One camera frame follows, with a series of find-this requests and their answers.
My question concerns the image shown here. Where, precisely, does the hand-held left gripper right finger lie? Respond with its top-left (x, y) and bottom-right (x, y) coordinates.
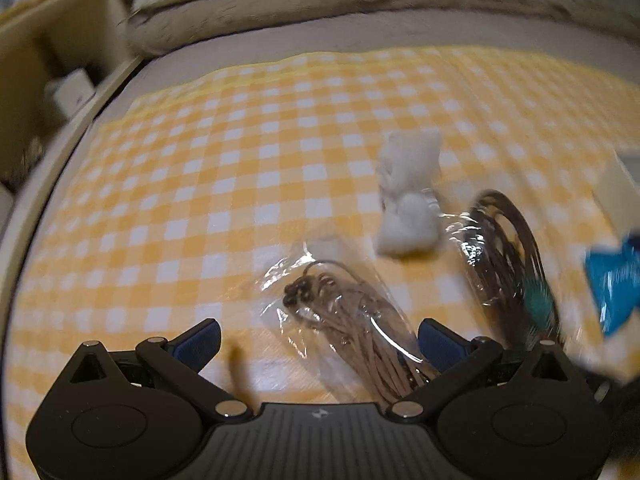
top-left (390, 318), bottom-right (577, 419)

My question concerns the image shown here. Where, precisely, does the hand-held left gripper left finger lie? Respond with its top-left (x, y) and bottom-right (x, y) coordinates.
top-left (66, 318), bottom-right (254, 420)

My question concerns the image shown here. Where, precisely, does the bag of tan cords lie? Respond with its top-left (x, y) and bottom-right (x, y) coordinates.
top-left (257, 240), bottom-right (442, 407)

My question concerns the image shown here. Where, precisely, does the bag of dark brown cords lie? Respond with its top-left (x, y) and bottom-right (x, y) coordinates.
top-left (440, 187), bottom-right (567, 357)

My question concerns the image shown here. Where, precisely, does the blue wipes packet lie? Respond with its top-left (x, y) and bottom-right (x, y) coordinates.
top-left (583, 232), bottom-right (640, 337)

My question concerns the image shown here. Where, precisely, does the bag of white cotton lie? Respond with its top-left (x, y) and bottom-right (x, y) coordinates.
top-left (375, 127), bottom-right (444, 259)

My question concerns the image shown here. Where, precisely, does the white cardboard box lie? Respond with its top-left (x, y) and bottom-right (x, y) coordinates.
top-left (592, 147), bottom-right (640, 237)

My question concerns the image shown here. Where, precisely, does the yellow checked blanket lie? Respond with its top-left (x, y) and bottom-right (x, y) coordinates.
top-left (0, 45), bottom-right (640, 480)

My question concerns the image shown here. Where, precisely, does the dark fluffy item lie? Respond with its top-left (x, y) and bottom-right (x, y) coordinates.
top-left (0, 137), bottom-right (47, 187)

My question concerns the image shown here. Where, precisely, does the white tissue box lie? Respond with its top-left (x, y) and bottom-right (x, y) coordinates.
top-left (44, 68), bottom-right (99, 124)

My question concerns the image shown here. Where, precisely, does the grey bed sheet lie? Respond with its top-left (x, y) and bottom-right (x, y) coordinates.
top-left (114, 2), bottom-right (640, 92)

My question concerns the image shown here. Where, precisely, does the beige fluffy pillow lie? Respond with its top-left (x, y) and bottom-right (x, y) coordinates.
top-left (122, 0), bottom-right (640, 57)

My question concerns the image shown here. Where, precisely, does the wooden shelf unit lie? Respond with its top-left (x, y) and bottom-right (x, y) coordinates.
top-left (0, 0), bottom-right (157, 303)

